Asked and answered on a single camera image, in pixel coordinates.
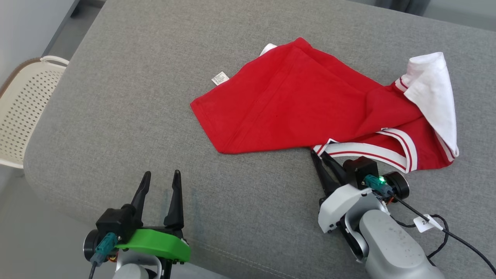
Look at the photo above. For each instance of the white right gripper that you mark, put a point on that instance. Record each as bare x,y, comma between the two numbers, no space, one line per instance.
341,205

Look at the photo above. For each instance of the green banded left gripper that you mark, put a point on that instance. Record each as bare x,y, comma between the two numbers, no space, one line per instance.
159,242

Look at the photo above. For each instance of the red shirt with white trim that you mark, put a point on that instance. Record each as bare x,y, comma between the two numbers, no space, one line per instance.
302,100

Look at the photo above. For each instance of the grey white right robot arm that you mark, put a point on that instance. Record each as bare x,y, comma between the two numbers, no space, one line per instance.
391,248

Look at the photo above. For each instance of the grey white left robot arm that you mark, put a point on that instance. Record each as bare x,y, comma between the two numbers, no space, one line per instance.
133,272

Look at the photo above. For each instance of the cream perforated plastic basket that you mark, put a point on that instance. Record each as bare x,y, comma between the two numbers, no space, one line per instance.
27,100

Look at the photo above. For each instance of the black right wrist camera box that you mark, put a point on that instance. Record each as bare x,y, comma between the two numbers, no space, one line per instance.
360,170

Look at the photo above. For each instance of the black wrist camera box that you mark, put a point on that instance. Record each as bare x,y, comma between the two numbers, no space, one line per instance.
360,170
114,223

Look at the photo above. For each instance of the teal right camera connector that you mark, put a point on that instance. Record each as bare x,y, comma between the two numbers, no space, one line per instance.
376,184

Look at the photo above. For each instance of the teal camera connector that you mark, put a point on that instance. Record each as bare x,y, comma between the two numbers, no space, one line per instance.
106,248
376,184

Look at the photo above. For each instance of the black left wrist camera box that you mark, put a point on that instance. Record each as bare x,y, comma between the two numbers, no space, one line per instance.
114,223

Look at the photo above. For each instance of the teal left camera connector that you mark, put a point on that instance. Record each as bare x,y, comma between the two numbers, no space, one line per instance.
106,248

